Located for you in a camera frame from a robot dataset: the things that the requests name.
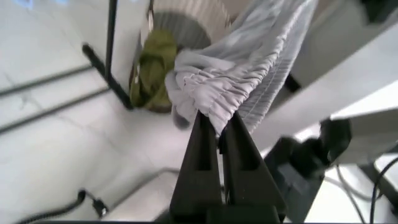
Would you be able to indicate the green garment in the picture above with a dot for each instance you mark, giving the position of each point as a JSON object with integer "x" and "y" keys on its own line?
{"x": 155, "y": 62}

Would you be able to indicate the pale grey shorts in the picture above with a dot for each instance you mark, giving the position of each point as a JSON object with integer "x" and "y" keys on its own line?
{"x": 230, "y": 71}

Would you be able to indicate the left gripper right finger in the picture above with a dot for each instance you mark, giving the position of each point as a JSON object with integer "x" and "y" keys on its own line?
{"x": 245, "y": 177}

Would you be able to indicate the white laundry basket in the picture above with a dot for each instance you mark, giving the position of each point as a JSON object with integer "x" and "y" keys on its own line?
{"x": 199, "y": 12}

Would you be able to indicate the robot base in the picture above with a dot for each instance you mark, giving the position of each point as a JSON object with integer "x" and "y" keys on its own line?
{"x": 342, "y": 77}

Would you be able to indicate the black clothes rack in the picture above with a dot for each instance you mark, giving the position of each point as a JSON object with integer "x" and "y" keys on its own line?
{"x": 109, "y": 37}

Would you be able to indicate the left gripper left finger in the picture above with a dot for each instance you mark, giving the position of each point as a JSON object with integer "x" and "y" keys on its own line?
{"x": 199, "y": 174}

